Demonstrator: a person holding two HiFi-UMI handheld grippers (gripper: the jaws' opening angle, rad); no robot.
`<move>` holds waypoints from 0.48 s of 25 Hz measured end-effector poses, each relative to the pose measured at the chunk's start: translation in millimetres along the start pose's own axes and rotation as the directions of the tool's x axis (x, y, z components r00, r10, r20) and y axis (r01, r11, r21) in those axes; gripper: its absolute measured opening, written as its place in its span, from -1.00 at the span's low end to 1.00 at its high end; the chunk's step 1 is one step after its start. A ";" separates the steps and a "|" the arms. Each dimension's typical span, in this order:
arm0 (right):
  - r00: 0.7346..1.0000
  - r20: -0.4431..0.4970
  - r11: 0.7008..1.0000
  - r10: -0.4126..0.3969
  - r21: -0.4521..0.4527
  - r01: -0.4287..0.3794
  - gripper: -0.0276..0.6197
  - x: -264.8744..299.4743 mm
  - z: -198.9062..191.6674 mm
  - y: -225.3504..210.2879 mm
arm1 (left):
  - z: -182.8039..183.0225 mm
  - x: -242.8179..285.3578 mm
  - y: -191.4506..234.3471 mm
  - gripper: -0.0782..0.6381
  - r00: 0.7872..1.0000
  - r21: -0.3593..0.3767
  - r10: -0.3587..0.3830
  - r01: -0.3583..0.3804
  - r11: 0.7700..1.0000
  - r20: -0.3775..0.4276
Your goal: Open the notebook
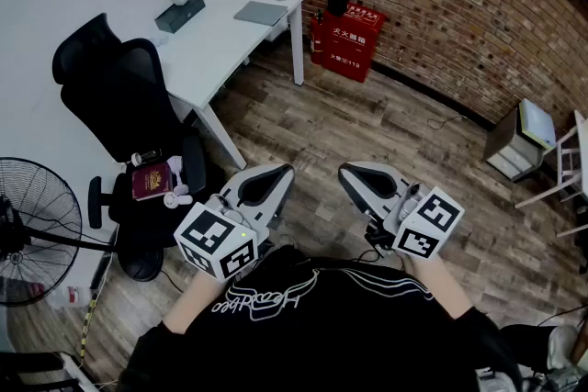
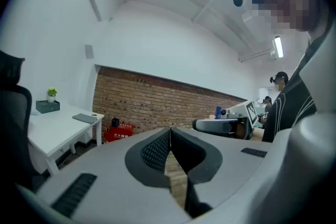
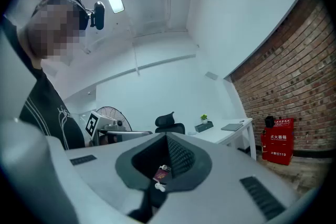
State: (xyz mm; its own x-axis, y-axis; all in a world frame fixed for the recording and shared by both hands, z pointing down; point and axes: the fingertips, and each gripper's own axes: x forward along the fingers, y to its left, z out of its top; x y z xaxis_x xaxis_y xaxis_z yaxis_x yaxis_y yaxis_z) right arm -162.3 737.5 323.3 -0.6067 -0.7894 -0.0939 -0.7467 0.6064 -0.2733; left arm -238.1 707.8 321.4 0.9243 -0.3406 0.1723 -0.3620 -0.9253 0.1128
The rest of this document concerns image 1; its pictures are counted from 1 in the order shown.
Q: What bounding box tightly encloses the black office chair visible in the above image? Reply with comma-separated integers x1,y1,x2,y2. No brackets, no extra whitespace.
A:
51,12,208,284

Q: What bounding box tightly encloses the grey notebook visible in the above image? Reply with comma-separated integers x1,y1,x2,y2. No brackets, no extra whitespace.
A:
232,0,289,28

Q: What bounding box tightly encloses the red fire extinguisher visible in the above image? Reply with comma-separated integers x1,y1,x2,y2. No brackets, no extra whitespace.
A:
310,8,325,65

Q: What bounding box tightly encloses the black cylinder bottle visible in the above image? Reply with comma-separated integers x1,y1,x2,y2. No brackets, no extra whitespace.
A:
130,149,162,166

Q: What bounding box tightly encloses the yellow black striped stick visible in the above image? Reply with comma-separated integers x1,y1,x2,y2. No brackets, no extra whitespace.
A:
78,297,98,366

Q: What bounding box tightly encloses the person's left forearm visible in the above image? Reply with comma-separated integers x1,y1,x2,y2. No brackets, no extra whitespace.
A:
163,271,231,335

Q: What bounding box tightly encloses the white desk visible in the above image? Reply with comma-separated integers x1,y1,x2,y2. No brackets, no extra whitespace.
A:
151,0,308,171

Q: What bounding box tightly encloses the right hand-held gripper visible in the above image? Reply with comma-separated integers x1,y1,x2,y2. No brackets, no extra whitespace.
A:
338,161,466,262

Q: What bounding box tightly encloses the small grey cabinet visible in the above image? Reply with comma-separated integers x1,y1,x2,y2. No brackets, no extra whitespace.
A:
481,98,558,184

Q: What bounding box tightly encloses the dark green box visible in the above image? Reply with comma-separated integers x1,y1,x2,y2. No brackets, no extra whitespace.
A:
153,0,207,35

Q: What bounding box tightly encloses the black standing fan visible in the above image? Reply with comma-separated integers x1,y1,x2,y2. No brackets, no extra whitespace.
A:
0,157,119,308

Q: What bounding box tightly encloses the white handheld mini fan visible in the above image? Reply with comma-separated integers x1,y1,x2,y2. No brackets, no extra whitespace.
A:
164,155,194,210

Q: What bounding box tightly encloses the black floor cable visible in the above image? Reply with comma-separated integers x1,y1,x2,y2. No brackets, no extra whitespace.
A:
426,113,469,130

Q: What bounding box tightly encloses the maroon passport booklet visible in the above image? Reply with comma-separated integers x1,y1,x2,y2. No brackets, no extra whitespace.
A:
131,162,175,203

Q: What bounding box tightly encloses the person's right forearm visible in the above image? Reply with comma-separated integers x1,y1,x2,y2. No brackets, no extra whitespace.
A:
401,255,474,320

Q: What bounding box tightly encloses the person's black printed shirt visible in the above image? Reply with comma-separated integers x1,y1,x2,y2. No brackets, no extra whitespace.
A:
117,245,523,392

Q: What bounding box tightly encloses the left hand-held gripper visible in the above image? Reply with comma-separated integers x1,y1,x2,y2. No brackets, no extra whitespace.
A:
173,162,296,282

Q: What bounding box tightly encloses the red fire equipment box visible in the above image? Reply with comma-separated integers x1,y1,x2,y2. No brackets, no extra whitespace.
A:
320,2,389,84

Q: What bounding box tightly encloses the white wooden stand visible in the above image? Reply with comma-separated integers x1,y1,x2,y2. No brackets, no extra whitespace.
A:
514,109,588,238

